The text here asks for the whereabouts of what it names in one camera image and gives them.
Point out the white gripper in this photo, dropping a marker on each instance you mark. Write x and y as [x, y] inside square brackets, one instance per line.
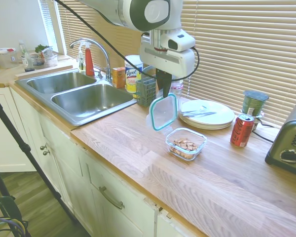
[167, 61]

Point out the clear lid with teal rim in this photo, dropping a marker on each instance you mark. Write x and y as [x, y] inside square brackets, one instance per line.
[164, 112]

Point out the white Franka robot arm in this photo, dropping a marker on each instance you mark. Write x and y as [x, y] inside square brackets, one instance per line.
[128, 12]

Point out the glass jar red checked lid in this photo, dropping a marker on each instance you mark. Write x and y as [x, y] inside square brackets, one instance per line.
[178, 92]
[181, 82]

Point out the square glass food container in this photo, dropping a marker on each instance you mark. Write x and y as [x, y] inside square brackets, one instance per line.
[199, 140]

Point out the clear plastic food tub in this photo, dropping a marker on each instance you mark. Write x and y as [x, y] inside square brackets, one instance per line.
[47, 61]

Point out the plastic container white lid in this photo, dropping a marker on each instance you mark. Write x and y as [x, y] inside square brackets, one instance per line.
[5, 59]

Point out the yellow Lysol wipes canister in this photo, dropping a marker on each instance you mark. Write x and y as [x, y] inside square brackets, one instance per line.
[133, 74]

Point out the silver table knife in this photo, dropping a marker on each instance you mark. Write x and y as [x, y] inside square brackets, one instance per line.
[197, 109]
[202, 114]

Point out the orange cardboard box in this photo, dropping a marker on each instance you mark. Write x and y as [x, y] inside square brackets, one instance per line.
[119, 77]

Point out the chrome kitchen faucet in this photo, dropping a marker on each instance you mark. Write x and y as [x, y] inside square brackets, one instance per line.
[106, 61]

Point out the white round plate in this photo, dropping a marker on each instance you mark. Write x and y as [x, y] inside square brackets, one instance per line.
[207, 126]
[222, 113]

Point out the chrome sink side sprayer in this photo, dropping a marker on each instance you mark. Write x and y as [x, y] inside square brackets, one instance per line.
[98, 74]

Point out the brown nut pieces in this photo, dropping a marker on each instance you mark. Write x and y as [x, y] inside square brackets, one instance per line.
[183, 146]

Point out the red spray bottle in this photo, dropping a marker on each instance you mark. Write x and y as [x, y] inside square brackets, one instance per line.
[89, 63]

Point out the wide beige window blind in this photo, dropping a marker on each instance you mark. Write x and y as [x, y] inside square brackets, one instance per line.
[236, 49]

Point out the clear soap dispenser bottle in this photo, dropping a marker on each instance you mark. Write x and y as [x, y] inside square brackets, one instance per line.
[81, 61]

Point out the red Coca-Cola can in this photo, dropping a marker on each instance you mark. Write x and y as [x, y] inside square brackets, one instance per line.
[241, 132]

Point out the green plastic tub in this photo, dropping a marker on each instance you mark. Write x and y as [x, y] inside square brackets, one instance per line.
[256, 102]

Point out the stainless steel double sink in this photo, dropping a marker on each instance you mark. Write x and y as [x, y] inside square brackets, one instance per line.
[71, 103]

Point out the clear lidded plastic tub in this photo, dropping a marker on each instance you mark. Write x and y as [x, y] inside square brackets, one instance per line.
[257, 122]

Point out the medium beige window blind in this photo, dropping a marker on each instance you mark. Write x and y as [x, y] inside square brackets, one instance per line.
[71, 27]

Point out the green leafy herbs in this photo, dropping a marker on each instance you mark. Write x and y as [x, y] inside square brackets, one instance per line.
[40, 47]

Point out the narrow white window blind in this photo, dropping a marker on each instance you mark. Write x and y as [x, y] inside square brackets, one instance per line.
[47, 22]

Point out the cream kitchen cabinet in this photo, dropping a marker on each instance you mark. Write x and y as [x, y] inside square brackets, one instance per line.
[88, 192]

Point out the round metal cabinet knob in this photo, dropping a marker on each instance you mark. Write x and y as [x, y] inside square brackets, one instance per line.
[47, 152]
[42, 147]

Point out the stainless steel toaster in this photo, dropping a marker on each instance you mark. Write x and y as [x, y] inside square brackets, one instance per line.
[289, 138]

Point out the clear bottle dark base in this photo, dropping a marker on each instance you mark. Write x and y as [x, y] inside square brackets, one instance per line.
[27, 61]

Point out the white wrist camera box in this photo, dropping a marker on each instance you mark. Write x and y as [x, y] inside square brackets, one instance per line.
[180, 42]

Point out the black camera tripod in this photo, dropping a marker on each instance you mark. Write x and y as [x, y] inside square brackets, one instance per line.
[24, 148]

